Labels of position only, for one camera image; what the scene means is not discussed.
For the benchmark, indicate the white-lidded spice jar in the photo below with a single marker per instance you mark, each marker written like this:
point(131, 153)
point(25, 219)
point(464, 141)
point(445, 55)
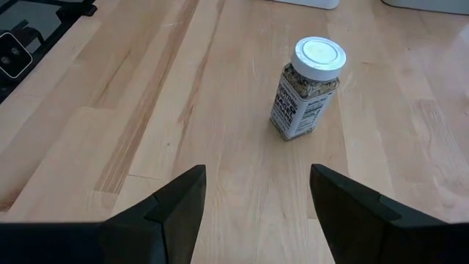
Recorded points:
point(304, 106)

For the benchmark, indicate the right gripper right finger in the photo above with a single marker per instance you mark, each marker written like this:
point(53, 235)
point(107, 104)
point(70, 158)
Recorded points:
point(366, 234)

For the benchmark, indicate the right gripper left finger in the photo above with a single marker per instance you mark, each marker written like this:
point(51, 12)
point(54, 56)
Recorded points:
point(146, 238)

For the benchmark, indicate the black box white edge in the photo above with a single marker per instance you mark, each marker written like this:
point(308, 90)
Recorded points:
point(12, 55)

